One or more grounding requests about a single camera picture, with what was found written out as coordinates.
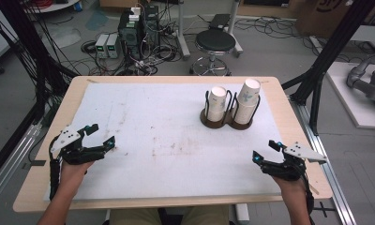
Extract black computer tower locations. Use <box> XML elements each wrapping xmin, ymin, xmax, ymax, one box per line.
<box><xmin>117</xmin><ymin>4</ymin><xmax>161</xmax><ymax>60</ymax></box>

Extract white platform board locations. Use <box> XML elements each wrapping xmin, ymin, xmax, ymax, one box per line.
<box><xmin>325</xmin><ymin>60</ymin><xmax>375</xmax><ymax>129</ymax></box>

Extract grey power supply unit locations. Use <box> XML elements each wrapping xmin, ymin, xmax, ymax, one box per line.
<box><xmin>105</xmin><ymin>33</ymin><xmax>120</xmax><ymax>59</ymax></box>
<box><xmin>95</xmin><ymin>33</ymin><xmax>110</xmax><ymax>59</ymax></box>

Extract white stand leg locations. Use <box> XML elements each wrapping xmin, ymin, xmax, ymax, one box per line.
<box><xmin>227</xmin><ymin>0</ymin><xmax>245</xmax><ymax>59</ymax></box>
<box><xmin>175</xmin><ymin>0</ymin><xmax>192</xmax><ymax>60</ymax></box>

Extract cardboard box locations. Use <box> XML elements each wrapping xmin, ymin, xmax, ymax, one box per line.
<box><xmin>294</xmin><ymin>0</ymin><xmax>375</xmax><ymax>39</ymax></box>

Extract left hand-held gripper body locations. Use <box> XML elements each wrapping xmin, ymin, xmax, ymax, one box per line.
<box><xmin>49</xmin><ymin>125</ymin><xmax>107</xmax><ymax>166</ymax></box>

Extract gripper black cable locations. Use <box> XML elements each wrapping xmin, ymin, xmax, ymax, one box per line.
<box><xmin>48</xmin><ymin>135</ymin><xmax>62</xmax><ymax>202</ymax></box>
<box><xmin>301</xmin><ymin>165</ymin><xmax>316</xmax><ymax>225</ymax></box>

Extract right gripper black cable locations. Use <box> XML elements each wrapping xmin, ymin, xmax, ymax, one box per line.
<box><xmin>301</xmin><ymin>165</ymin><xmax>316</xmax><ymax>225</ymax></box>

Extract aluminium rail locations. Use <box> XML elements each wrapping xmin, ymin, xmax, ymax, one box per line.
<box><xmin>0</xmin><ymin>123</ymin><xmax>43</xmax><ymax>210</ymax></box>
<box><xmin>288</xmin><ymin>95</ymin><xmax>358</xmax><ymax>225</ymax></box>

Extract black round stool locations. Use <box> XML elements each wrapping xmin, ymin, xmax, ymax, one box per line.
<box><xmin>188</xmin><ymin>29</ymin><xmax>237</xmax><ymax>77</ymax></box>

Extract black metal frame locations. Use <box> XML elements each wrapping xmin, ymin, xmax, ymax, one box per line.
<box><xmin>281</xmin><ymin>0</ymin><xmax>375</xmax><ymax>136</ymax></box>
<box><xmin>0</xmin><ymin>0</ymin><xmax>81</xmax><ymax>186</ymax></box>

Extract person's left hand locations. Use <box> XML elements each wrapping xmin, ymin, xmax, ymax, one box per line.
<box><xmin>59</xmin><ymin>158</ymin><xmax>96</xmax><ymax>188</ymax></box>

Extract white foam mat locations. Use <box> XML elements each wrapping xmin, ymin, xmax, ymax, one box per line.
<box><xmin>43</xmin><ymin>82</ymin><xmax>284</xmax><ymax>202</ymax></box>

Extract flat black device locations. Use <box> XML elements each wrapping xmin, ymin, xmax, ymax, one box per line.
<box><xmin>208</xmin><ymin>13</ymin><xmax>231</xmax><ymax>31</ymax></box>

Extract tangle of floor cables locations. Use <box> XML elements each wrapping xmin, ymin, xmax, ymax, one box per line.
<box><xmin>79</xmin><ymin>29</ymin><xmax>185</xmax><ymax>77</ymax></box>

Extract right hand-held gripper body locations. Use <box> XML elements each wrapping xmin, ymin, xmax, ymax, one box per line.
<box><xmin>260</xmin><ymin>141</ymin><xmax>328</xmax><ymax>183</ymax></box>

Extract person's right hand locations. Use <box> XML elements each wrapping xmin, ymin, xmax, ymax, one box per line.
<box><xmin>271</xmin><ymin>174</ymin><xmax>308</xmax><ymax>202</ymax></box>

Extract tall stack of paper cups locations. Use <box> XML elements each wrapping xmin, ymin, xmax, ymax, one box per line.
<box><xmin>232</xmin><ymin>78</ymin><xmax>262</xmax><ymax>126</ymax></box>

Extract person's khaki trousers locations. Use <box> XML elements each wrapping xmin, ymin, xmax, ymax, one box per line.
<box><xmin>109</xmin><ymin>204</ymin><xmax>231</xmax><ymax>225</ymax></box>

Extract short stack of paper cups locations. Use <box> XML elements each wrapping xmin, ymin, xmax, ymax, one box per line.
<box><xmin>206</xmin><ymin>85</ymin><xmax>228</xmax><ymax>123</ymax></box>

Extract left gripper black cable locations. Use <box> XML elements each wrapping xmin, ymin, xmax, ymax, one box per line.
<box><xmin>48</xmin><ymin>135</ymin><xmax>62</xmax><ymax>202</ymax></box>

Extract dark wire cup holder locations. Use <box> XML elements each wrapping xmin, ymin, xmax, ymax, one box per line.
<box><xmin>200</xmin><ymin>89</ymin><xmax>262</xmax><ymax>131</ymax></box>

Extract white table leg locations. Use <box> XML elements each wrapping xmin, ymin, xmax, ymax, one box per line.
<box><xmin>233</xmin><ymin>203</ymin><xmax>250</xmax><ymax>225</ymax></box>

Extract black tape piece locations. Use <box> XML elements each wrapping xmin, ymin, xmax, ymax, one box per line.
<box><xmin>22</xmin><ymin>158</ymin><xmax>48</xmax><ymax>172</ymax></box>

